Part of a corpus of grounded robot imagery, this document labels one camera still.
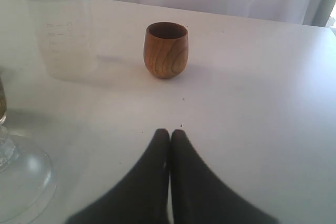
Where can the translucent plastic measuring cup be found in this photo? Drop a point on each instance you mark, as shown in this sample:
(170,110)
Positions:
(65,36)

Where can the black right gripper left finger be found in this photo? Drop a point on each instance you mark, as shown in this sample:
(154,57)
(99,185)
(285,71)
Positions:
(141,196)

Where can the brown wooden cup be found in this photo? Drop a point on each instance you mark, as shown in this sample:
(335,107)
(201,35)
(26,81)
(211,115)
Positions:
(165,51)

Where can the clear plastic dome lid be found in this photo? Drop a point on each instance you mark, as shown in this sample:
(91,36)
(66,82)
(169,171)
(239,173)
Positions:
(27,178)

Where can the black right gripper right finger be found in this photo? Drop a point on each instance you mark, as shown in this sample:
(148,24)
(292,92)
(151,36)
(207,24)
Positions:
(199,196)

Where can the clear glass jar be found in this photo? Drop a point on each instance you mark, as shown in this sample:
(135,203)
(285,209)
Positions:
(3,104)

